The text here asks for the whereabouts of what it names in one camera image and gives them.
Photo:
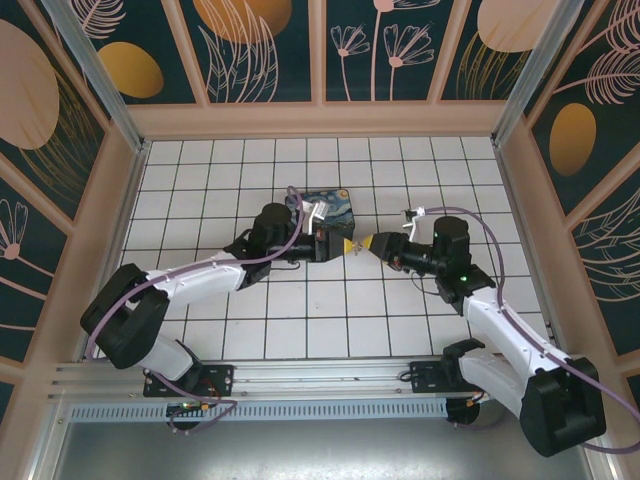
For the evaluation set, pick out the starry night painted box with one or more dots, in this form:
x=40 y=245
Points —
x=337 y=210

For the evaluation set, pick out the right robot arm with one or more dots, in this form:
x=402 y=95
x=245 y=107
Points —
x=510 y=325

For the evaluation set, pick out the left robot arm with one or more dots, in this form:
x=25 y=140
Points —
x=200 y=277

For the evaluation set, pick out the metal sheet panel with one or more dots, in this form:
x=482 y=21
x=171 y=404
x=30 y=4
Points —
x=320 y=450

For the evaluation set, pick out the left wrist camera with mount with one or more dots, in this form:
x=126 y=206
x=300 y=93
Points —
x=317 y=210

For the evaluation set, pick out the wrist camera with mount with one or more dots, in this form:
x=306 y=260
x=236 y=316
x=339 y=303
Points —
x=317 y=210
x=415 y=214

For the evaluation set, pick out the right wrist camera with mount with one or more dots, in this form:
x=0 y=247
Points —
x=415 y=214

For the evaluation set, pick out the aluminium mounting rail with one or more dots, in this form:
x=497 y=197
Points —
x=320 y=372

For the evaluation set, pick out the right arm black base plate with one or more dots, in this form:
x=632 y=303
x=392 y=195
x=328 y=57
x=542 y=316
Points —
x=425 y=377

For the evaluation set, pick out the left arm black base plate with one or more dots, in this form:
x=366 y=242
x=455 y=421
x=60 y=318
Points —
x=220 y=376

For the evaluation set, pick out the aluminium frame post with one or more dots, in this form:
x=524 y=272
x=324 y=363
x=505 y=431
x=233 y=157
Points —
x=100 y=80
x=525 y=75

